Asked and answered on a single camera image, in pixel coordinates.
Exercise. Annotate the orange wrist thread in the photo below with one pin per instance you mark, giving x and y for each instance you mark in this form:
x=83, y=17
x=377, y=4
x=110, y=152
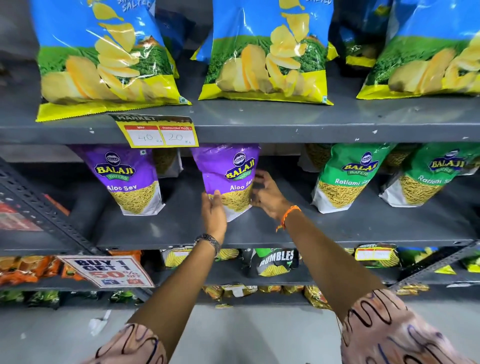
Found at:
x=288, y=215

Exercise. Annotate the pink patterned right sleeve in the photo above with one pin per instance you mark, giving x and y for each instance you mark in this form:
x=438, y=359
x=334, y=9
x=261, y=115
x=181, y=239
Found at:
x=393, y=330

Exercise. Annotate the person's right thumb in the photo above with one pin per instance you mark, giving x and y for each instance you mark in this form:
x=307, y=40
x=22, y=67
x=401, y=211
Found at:
x=256, y=197

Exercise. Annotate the red snack packet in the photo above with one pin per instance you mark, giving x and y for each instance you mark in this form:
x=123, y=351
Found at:
x=18, y=217

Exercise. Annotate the purple snack bag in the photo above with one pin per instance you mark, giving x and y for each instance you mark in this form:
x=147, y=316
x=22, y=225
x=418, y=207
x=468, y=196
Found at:
x=127, y=180
x=228, y=176

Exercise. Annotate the white promotion sign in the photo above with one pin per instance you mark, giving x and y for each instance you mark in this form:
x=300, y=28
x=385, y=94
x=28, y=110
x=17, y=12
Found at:
x=107, y=270

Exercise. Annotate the black chips bag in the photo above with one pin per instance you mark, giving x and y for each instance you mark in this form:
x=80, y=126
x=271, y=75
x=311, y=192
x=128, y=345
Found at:
x=273, y=260

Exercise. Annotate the blue potato chips bag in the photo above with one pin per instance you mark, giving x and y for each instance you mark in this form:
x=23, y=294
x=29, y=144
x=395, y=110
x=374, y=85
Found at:
x=360, y=33
x=174, y=26
x=266, y=52
x=101, y=56
x=427, y=48

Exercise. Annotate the row of orange snack packets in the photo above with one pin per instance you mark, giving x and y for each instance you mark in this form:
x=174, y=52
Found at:
x=26, y=268

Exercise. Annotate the pink patterned left sleeve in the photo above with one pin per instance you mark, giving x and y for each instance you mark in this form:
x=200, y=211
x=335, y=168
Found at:
x=129, y=347

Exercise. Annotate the row of green snack packets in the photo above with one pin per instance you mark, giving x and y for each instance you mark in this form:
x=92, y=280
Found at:
x=33, y=298

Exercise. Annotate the yellow green chips bag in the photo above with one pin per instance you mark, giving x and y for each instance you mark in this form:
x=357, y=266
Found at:
x=431, y=258

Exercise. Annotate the pink patterned sleeve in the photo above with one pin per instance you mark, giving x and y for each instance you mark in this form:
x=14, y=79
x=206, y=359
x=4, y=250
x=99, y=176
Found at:
x=393, y=330
x=129, y=347

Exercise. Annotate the white paper scrap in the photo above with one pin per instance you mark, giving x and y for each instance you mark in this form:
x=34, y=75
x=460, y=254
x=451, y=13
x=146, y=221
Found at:
x=99, y=322

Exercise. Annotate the grey metal shelf rack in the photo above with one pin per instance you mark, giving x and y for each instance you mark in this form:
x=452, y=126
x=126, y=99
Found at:
x=285, y=122

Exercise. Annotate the person's left hand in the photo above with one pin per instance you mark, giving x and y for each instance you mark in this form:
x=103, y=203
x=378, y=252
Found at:
x=214, y=219

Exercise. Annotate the person's right hand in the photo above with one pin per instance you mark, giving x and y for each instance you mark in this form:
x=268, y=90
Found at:
x=272, y=198

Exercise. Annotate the person's left thumb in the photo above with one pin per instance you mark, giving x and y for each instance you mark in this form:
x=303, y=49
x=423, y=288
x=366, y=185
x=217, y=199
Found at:
x=217, y=198

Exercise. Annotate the clear noodle snack bag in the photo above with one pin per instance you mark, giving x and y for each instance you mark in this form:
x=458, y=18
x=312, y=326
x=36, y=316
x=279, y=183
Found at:
x=318, y=155
x=167, y=161

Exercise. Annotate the green snack bag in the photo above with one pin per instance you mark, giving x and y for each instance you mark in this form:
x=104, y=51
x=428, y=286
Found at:
x=427, y=176
x=345, y=176

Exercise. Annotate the person's right forearm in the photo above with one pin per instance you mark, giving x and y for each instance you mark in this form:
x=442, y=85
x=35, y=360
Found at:
x=330, y=262

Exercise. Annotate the person's left forearm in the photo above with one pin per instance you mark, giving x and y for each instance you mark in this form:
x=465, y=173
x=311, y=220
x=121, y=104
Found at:
x=176, y=292

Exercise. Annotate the yellow price tag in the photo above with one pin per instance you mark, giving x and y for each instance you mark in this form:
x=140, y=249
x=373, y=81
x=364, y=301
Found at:
x=157, y=131

